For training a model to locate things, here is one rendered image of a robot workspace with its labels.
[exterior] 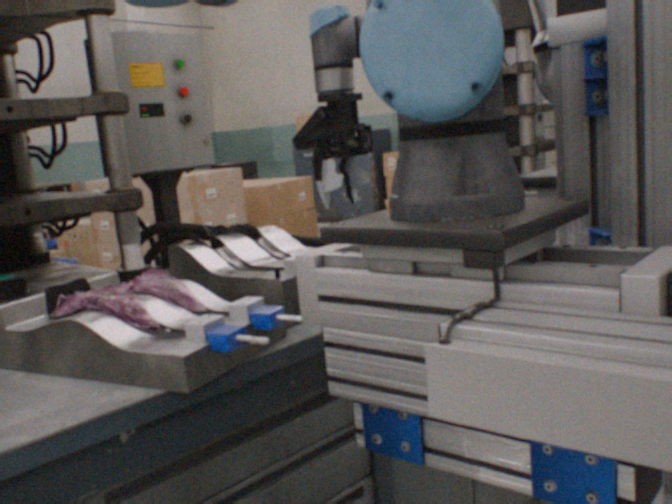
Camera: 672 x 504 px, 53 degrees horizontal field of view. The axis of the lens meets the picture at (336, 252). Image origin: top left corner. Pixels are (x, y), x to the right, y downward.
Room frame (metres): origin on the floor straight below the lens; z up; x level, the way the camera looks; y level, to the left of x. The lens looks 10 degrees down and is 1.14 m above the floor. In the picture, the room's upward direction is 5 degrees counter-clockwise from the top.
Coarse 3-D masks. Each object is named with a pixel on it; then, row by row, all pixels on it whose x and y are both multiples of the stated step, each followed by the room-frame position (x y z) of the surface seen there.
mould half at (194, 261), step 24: (240, 240) 1.48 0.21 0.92; (288, 240) 1.53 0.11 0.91; (192, 264) 1.38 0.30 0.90; (216, 264) 1.36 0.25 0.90; (264, 264) 1.38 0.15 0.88; (216, 288) 1.32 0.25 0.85; (240, 288) 1.26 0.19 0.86; (264, 288) 1.21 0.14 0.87; (288, 288) 1.18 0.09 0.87; (288, 312) 1.18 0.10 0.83
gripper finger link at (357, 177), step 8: (344, 160) 1.32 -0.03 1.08; (352, 160) 1.31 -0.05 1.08; (344, 168) 1.31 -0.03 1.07; (352, 168) 1.32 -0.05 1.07; (344, 176) 1.33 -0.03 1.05; (352, 176) 1.32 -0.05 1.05; (360, 176) 1.31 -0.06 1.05; (368, 176) 1.30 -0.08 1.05; (344, 184) 1.33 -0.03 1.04; (352, 184) 1.32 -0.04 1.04; (360, 184) 1.32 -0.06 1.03; (352, 192) 1.32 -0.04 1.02; (352, 200) 1.33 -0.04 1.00
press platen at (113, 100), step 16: (96, 96) 1.75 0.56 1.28; (112, 96) 1.76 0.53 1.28; (128, 96) 1.81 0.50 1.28; (0, 112) 1.66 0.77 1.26; (16, 112) 1.68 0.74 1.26; (32, 112) 1.71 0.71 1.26; (48, 112) 1.74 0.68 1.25; (64, 112) 1.74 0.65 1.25; (80, 112) 1.75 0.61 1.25; (96, 112) 1.76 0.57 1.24; (112, 112) 1.76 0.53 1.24; (128, 112) 1.81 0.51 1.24; (64, 128) 2.15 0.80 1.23; (64, 144) 2.19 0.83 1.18; (48, 160) 2.30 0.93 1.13
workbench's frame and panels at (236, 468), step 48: (240, 384) 1.01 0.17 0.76; (288, 384) 1.14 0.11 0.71; (96, 432) 0.85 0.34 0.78; (144, 432) 0.95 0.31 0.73; (192, 432) 1.00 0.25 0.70; (240, 432) 1.09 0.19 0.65; (288, 432) 1.15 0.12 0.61; (336, 432) 1.23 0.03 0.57; (0, 480) 0.76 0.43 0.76; (48, 480) 0.84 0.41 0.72; (96, 480) 0.89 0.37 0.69; (144, 480) 0.96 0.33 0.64; (192, 480) 1.01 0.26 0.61; (240, 480) 1.07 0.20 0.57; (288, 480) 1.14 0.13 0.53; (336, 480) 1.22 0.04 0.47; (384, 480) 1.29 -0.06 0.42; (432, 480) 1.42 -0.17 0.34
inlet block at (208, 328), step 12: (192, 324) 0.96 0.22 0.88; (204, 324) 0.96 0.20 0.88; (216, 324) 0.98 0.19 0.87; (192, 336) 0.96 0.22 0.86; (204, 336) 0.95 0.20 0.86; (216, 336) 0.95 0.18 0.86; (228, 336) 0.94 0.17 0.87; (240, 336) 0.95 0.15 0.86; (252, 336) 0.94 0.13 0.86; (216, 348) 0.95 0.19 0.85; (228, 348) 0.94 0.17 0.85
